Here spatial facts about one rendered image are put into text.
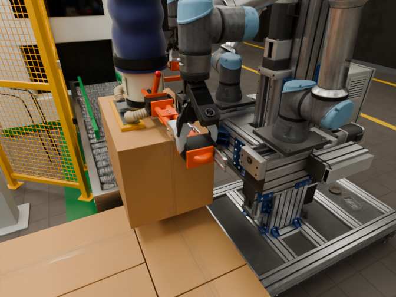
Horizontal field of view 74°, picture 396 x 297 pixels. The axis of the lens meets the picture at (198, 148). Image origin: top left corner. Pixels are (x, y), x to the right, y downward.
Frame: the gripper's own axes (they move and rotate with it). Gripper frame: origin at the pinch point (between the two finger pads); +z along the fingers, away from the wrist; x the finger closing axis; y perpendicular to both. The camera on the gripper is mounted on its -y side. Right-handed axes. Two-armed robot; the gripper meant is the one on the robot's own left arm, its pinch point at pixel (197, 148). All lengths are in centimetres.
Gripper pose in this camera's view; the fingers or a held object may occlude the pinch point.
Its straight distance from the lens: 71.1
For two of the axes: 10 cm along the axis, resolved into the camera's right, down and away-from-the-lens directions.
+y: -4.0, -4.7, 7.9
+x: -9.2, 2.0, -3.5
